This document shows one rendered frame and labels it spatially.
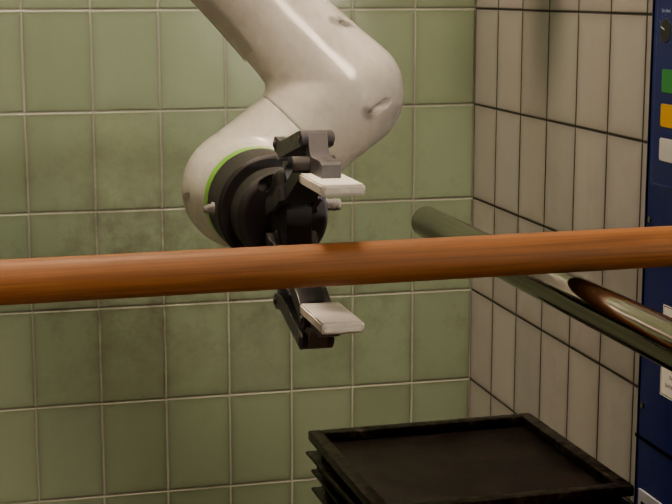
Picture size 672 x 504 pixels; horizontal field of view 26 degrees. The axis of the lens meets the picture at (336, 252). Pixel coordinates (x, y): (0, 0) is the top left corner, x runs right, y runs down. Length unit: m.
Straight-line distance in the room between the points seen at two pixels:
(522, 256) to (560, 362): 1.02
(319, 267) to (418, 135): 1.33
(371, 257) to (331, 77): 0.34
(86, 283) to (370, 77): 0.43
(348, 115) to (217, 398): 1.08
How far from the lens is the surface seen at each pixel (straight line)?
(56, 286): 0.96
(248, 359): 2.31
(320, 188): 0.98
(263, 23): 1.32
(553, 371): 2.07
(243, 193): 1.16
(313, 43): 1.31
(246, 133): 1.30
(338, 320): 1.00
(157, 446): 2.32
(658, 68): 1.68
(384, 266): 1.00
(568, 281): 1.06
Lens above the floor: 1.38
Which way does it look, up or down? 10 degrees down
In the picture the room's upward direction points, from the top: straight up
